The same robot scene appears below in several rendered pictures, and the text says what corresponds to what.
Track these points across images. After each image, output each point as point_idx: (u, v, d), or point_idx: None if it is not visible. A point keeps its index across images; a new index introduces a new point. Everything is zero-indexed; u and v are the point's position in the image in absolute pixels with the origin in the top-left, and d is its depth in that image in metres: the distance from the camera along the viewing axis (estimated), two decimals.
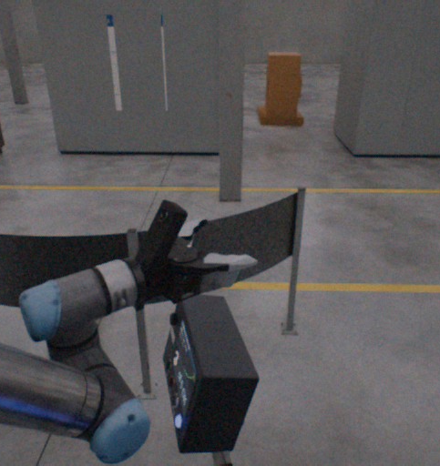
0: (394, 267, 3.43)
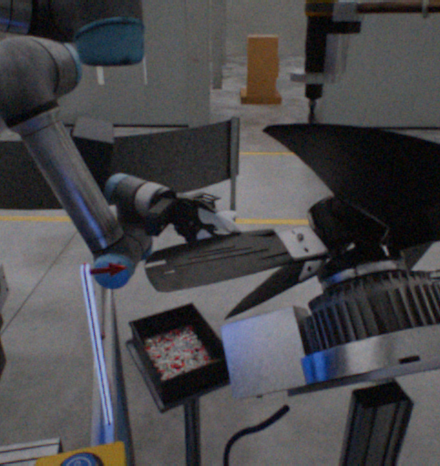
0: None
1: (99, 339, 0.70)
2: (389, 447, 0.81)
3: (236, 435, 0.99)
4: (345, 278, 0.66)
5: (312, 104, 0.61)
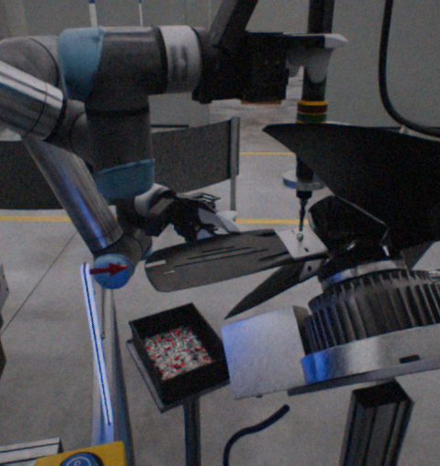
0: None
1: (99, 339, 0.70)
2: (389, 447, 0.81)
3: (236, 435, 0.99)
4: (345, 277, 0.66)
5: (303, 202, 0.68)
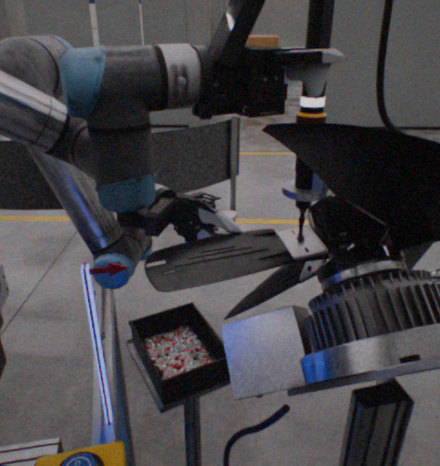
0: None
1: (99, 339, 0.70)
2: (389, 447, 0.81)
3: (236, 435, 0.99)
4: (345, 277, 0.66)
5: (302, 209, 0.68)
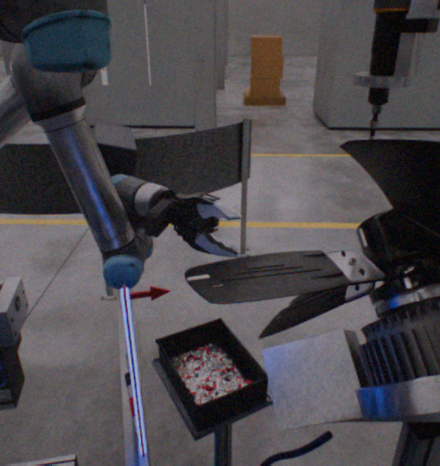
0: (347, 210, 3.75)
1: (137, 367, 0.65)
2: None
3: (270, 460, 0.94)
4: (407, 301, 0.60)
5: (377, 109, 0.55)
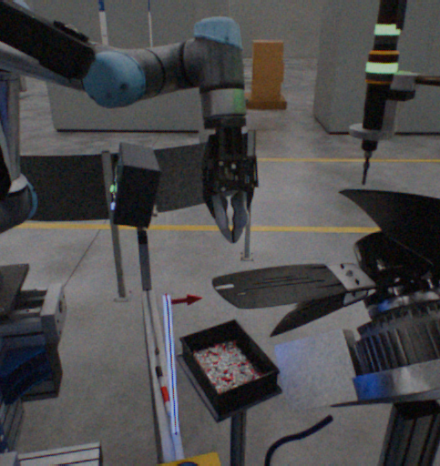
0: (347, 215, 3.90)
1: (173, 359, 0.79)
2: (424, 454, 0.90)
3: (279, 441, 1.08)
4: (393, 306, 0.75)
5: (369, 155, 0.70)
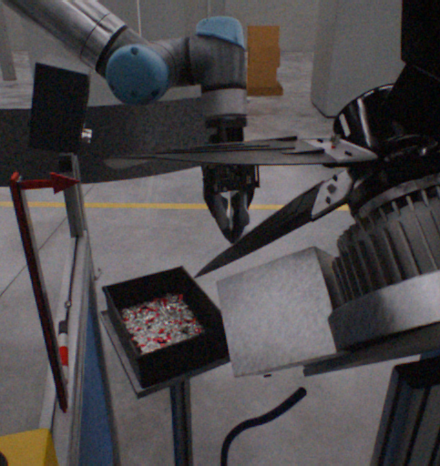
0: None
1: (45, 290, 0.50)
2: None
3: (236, 429, 0.79)
4: (356, 224, 0.52)
5: None
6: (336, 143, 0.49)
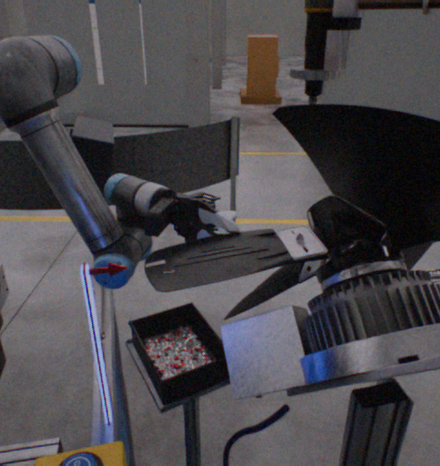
0: None
1: (99, 339, 0.70)
2: (389, 447, 0.81)
3: (236, 435, 0.99)
4: (322, 292, 0.73)
5: (312, 100, 0.61)
6: (300, 240, 0.71)
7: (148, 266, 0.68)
